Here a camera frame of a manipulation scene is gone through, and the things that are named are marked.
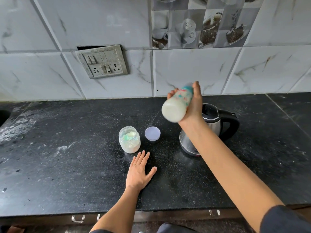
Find person's left hand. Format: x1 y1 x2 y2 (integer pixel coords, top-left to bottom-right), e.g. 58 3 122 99
125 150 158 192

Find person's right hand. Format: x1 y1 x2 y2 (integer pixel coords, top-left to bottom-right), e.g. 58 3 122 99
167 81 206 130

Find clear baby bottle blue print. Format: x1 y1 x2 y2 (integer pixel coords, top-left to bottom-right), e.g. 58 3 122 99
161 88 194 123

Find steel electric kettle black handle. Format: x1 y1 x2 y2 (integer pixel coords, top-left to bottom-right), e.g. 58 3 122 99
179 103 240 157

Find glass jar of white powder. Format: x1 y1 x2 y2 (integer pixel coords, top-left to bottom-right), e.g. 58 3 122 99
119 126 141 154

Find pale lavender jar lid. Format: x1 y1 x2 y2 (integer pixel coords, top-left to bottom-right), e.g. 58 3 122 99
144 126 161 141

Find person's right forearm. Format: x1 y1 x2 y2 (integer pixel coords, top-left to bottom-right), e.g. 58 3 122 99
179 120 285 233

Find person's left forearm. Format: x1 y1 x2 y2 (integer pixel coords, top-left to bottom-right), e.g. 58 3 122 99
90 186 141 233

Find person's foot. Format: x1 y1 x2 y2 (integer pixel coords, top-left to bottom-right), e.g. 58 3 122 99
0 225 25 233

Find brown lower cabinet front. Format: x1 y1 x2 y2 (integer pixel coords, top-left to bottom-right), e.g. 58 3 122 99
0 204 311 233

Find dark grey trousers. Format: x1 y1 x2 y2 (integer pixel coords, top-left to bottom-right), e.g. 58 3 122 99
156 222 200 233

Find black sink basin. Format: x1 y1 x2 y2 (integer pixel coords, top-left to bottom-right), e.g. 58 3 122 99
0 109 11 128

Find grey wall switch socket panel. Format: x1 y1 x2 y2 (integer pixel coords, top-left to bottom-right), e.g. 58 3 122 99
75 44 129 79

